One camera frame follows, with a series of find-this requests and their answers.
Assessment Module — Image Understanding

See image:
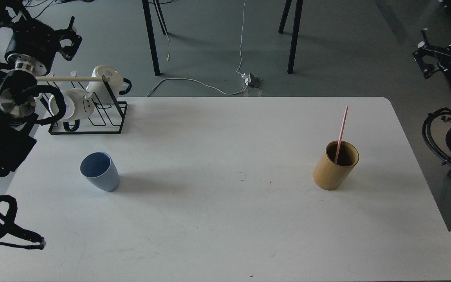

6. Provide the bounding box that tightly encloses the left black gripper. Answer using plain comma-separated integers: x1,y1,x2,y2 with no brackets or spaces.
5,16,83,76

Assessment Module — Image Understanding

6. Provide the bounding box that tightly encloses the blue plastic cup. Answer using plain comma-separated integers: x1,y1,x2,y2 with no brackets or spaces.
80,152,120,192

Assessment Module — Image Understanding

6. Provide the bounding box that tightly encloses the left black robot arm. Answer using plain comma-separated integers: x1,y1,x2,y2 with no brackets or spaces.
0,12,82,249

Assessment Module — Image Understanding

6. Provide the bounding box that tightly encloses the wooden rack dowel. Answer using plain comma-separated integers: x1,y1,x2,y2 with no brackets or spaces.
36,76,110,82

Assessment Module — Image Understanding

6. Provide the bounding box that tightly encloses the white mug upper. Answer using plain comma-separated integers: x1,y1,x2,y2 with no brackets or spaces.
86,65,132,107

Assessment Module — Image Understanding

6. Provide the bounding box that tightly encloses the white mug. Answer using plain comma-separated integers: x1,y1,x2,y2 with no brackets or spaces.
52,88,94,132
86,65,132,107

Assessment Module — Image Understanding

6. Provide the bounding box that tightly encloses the white mug lower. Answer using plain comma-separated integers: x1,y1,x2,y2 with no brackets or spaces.
52,88,94,132

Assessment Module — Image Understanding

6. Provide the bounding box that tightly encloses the black table leg left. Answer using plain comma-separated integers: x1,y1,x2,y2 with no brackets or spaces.
142,0,168,76

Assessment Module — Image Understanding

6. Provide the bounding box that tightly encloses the black table leg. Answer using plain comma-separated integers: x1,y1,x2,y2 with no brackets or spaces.
142,0,168,76
278,0,304,75

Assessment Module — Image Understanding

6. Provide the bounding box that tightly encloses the black table leg right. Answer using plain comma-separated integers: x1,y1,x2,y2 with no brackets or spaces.
278,0,304,75

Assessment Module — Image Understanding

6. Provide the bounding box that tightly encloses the bamboo cylinder holder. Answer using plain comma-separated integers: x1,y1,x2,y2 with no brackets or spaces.
313,141,359,191

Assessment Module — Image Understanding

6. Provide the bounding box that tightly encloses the white power plug adapter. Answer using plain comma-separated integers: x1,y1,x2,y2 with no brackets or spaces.
241,73,262,88

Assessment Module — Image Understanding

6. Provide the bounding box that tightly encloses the black wire mug rack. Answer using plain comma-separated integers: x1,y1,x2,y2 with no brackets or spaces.
47,81,128,135

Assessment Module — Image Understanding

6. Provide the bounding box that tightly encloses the white floor cable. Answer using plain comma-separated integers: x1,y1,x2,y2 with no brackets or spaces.
146,0,249,97

